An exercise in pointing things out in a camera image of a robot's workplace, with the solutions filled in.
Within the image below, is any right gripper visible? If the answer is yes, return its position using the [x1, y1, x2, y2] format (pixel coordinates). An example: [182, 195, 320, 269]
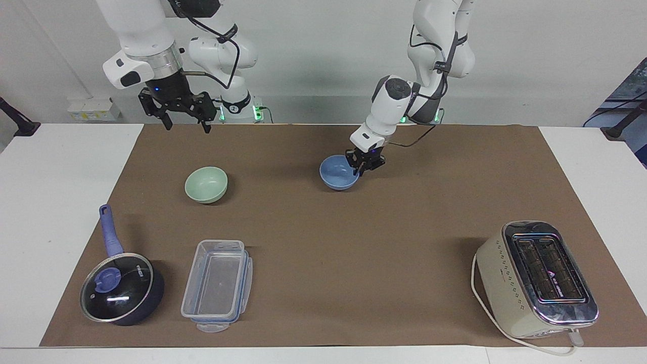
[138, 70, 218, 134]

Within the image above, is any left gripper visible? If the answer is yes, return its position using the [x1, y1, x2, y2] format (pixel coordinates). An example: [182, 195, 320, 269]
[345, 143, 388, 177]

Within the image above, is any blue bowl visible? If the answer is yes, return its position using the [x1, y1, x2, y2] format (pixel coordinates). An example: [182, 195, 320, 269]
[319, 155, 361, 191]

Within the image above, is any green bowl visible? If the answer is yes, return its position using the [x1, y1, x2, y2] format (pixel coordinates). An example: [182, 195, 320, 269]
[184, 166, 229, 205]

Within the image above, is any blue saucepan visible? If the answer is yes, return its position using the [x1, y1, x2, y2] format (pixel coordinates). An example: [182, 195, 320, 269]
[86, 204, 166, 327]

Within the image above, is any black stand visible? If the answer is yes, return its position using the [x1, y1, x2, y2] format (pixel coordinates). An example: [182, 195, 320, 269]
[600, 99, 647, 142]
[0, 96, 41, 138]

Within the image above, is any clear plastic food container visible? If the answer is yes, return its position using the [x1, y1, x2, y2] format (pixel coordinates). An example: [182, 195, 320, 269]
[180, 239, 254, 334]

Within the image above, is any glass pot lid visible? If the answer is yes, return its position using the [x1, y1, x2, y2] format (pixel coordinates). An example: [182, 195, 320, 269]
[79, 253, 154, 324]

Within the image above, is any cream toaster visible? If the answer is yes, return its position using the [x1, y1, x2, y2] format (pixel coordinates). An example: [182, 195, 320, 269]
[475, 220, 600, 340]

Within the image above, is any black cable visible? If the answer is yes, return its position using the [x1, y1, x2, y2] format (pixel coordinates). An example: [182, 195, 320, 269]
[171, 0, 241, 90]
[386, 123, 437, 149]
[407, 24, 459, 101]

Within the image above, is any white toaster cable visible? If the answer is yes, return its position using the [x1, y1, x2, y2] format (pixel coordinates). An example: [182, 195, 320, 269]
[471, 253, 585, 357]

